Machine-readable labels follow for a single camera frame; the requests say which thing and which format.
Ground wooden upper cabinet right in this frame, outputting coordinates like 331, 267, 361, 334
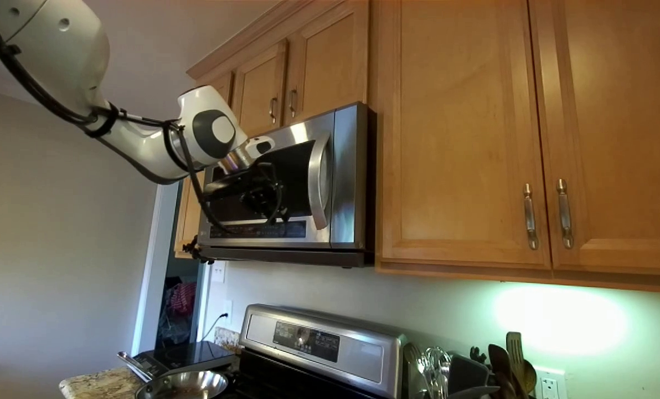
373, 0, 660, 291

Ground wooden cabinets above microwave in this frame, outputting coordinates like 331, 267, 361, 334
188, 0, 370, 136

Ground silver cabinet handle right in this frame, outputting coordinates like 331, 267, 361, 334
557, 180, 574, 248

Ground silver cabinet handle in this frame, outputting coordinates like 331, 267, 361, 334
557, 180, 574, 248
522, 184, 538, 252

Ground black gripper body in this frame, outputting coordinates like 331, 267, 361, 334
211, 163, 289, 224

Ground silver cabinet handle left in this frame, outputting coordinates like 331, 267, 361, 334
522, 184, 538, 252

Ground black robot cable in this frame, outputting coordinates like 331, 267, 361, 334
0, 2, 232, 234

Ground steel pot on stove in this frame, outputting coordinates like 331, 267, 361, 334
136, 371, 228, 399

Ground white door frame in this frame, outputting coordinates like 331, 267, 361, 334
130, 184, 180, 354

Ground stainless steel stove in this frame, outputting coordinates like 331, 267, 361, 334
123, 305, 407, 399

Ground kitchen utensils in holder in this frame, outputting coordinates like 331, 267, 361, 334
445, 330, 537, 399

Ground white wall outlet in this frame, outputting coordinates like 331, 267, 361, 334
537, 366, 568, 399

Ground wooden cabinet beside doorway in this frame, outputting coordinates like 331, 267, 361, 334
174, 180, 201, 259

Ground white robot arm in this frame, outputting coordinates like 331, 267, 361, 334
0, 0, 262, 184

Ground stainless steel LG microwave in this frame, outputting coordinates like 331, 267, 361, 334
198, 102, 376, 269

